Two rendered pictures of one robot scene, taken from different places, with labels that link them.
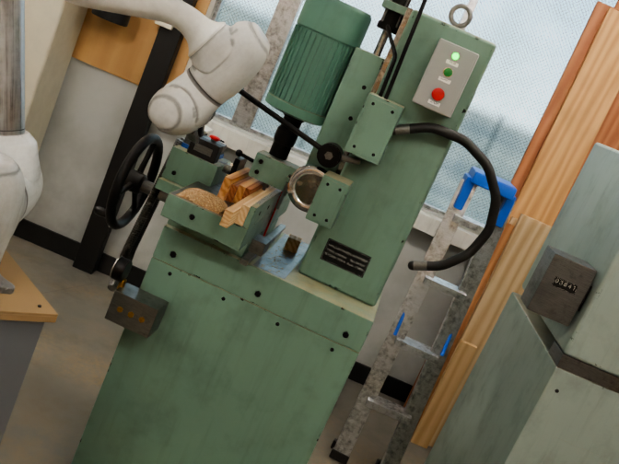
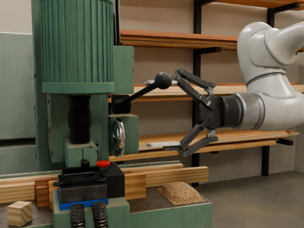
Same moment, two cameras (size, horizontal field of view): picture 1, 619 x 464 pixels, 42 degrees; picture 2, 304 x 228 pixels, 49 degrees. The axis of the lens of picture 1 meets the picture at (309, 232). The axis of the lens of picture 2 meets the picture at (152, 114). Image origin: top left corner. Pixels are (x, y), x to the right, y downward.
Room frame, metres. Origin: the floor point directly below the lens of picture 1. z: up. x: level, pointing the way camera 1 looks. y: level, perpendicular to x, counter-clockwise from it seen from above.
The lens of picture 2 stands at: (2.31, 1.00, 1.20)
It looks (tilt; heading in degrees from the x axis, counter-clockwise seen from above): 6 degrees down; 247
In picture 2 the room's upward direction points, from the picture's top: straight up
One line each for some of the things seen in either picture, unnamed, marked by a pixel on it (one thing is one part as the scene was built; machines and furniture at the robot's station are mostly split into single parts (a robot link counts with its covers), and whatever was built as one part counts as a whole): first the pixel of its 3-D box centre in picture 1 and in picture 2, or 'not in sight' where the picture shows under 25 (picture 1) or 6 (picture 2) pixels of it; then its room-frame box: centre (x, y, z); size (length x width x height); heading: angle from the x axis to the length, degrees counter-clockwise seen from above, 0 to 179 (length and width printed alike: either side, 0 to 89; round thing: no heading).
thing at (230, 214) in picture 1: (257, 198); (96, 184); (2.12, 0.16, 0.92); 0.65 x 0.02 x 0.04; 176
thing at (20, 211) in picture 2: not in sight; (20, 213); (2.30, 0.28, 0.92); 0.04 x 0.03 x 0.04; 50
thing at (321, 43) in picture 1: (318, 59); (77, 31); (2.15, 0.16, 1.32); 0.18 x 0.18 x 0.31
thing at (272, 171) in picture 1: (277, 175); (80, 157); (2.15, 0.14, 0.99); 0.14 x 0.07 x 0.09; 86
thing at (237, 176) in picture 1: (235, 183); (99, 189); (2.12, 0.23, 0.93); 0.23 x 0.02 x 0.06; 176
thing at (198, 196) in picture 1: (205, 197); (180, 189); (1.92, 0.26, 0.91); 0.12 x 0.09 x 0.03; 86
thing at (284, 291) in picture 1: (278, 269); not in sight; (2.15, 0.04, 0.76); 0.57 x 0.45 x 0.09; 86
